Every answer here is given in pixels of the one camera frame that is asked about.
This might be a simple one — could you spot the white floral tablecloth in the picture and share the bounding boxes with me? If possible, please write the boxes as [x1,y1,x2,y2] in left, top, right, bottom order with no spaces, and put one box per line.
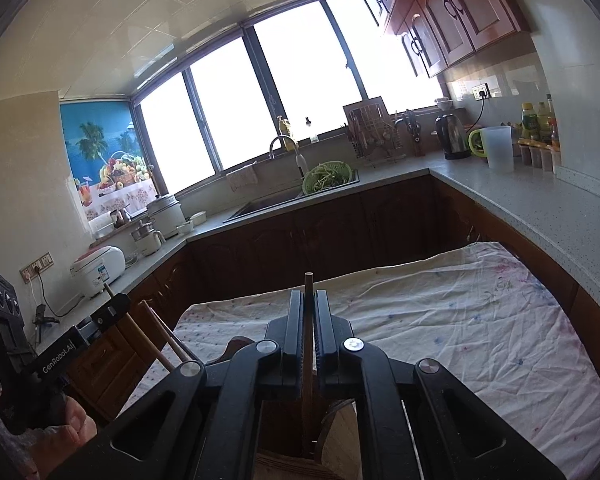
[130,241,600,480]

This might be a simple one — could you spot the white steamer pot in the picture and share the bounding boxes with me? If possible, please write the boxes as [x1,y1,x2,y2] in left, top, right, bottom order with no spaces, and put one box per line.
[146,194,187,240]

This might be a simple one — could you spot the dark sauce bottle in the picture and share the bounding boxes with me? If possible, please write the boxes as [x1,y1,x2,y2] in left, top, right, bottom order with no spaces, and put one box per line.
[547,94,562,151]

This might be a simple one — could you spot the white dish towel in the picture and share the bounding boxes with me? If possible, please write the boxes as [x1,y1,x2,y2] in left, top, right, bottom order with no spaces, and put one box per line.
[226,162,259,193]

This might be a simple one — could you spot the green colander with vegetables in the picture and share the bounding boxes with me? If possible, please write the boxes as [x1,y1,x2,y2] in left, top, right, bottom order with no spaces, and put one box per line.
[301,161,357,196]

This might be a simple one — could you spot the green plastic cup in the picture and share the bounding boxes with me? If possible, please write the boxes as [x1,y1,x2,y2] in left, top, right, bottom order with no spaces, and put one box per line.
[467,129,488,157]

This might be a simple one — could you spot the small white electric cooker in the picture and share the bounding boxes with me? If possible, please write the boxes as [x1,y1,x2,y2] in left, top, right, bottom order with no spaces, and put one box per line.
[130,220,167,257]

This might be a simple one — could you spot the metal dish rack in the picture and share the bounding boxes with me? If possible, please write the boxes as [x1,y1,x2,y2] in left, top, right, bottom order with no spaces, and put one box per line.
[342,96,406,166]

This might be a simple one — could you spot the kitchen sink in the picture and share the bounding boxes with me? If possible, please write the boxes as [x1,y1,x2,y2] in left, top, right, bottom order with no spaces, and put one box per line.
[223,167,361,225]

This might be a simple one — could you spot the clear oil bottle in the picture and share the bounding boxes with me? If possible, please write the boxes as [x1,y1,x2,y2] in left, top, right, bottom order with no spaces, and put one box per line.
[536,101,552,143]

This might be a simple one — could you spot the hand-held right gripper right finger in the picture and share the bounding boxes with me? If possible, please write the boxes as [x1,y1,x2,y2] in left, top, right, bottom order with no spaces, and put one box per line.
[314,287,568,480]

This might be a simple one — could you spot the yellow green bottle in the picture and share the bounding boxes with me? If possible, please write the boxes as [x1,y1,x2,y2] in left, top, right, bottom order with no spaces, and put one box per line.
[521,103,541,142]

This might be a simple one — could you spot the white rice cooker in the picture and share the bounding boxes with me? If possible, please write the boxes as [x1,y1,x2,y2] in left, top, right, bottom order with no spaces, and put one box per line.
[70,245,127,297]

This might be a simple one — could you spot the wooden utensil holder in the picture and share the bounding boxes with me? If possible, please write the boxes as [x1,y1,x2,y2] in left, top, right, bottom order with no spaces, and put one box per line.
[207,336,361,480]

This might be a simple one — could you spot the yellow soap bottle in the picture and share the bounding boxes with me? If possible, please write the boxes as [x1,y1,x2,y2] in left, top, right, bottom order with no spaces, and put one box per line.
[276,115,292,151]

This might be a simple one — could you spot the wooden upper cabinets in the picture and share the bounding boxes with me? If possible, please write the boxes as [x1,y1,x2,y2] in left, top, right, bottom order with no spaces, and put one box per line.
[340,0,531,79]

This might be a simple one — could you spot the tropical beach wall poster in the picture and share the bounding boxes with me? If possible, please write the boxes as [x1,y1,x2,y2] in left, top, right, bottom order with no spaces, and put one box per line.
[60,101,158,221]

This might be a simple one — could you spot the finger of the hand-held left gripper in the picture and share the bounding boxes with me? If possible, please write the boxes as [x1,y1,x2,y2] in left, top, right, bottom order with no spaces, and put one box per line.
[75,292,132,343]

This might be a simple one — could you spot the steel electric kettle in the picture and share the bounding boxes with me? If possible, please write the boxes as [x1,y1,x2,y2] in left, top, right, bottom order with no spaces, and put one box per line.
[435,112,472,161]

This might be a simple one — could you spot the chrome kitchen faucet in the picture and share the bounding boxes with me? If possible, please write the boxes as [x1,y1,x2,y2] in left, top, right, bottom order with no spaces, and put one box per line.
[269,135,310,178]

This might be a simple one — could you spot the person's left hand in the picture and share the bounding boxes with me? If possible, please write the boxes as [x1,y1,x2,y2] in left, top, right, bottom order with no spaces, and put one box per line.
[30,392,99,478]

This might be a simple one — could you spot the dark carved wooden chopstick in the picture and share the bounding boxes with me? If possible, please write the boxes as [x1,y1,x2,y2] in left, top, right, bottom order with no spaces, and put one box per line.
[302,272,317,461]

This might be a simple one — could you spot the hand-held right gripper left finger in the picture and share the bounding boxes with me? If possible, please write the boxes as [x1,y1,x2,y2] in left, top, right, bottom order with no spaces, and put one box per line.
[45,287,306,480]

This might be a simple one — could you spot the wall power outlet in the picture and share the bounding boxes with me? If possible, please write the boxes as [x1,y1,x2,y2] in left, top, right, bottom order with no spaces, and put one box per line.
[20,254,56,283]

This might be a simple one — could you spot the white plastic pitcher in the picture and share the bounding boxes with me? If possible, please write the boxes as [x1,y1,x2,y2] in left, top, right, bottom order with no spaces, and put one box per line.
[481,126,515,173]

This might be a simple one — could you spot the knife block with scissors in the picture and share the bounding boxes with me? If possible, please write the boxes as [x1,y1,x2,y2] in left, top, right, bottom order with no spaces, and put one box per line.
[394,109,426,157]

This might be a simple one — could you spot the wooden base cabinets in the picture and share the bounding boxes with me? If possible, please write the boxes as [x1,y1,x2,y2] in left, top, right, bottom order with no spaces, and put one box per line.
[65,172,600,411]

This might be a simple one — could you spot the large kitchen window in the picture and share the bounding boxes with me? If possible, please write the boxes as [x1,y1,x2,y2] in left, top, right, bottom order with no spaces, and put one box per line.
[130,0,446,196]

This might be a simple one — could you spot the grey speckled countertop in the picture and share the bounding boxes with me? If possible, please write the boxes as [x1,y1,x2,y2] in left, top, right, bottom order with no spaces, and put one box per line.
[30,162,600,341]

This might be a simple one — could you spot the row of spice jars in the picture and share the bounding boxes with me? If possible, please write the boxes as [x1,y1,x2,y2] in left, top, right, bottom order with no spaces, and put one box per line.
[517,141,561,172]

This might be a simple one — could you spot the small black tripod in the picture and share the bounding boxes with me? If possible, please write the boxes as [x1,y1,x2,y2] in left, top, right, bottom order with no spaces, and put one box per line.
[32,304,61,343]

